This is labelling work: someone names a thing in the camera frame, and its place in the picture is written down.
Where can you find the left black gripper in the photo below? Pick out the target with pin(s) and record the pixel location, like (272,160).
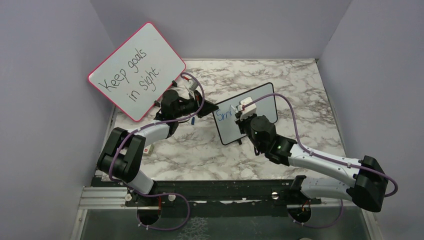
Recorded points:
(208,108)

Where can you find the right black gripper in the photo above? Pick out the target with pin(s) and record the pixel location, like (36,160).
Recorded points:
(241,121)

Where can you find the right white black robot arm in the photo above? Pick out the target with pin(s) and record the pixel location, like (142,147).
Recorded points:
(360,181)

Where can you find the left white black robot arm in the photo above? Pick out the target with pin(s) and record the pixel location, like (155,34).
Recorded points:
(122,153)

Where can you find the pink framed whiteboard with writing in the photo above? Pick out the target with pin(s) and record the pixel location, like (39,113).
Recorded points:
(138,72)

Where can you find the small white red box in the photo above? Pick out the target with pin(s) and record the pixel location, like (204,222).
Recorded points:
(148,150)

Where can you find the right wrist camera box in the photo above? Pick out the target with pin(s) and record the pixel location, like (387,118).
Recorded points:
(245,109)

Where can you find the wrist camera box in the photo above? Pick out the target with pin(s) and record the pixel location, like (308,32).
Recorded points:
(245,109)
(191,86)

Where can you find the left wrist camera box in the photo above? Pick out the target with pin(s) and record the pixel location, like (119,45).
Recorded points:
(191,86)

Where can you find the black aluminium mounting rail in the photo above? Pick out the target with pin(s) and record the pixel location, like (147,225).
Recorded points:
(207,198)

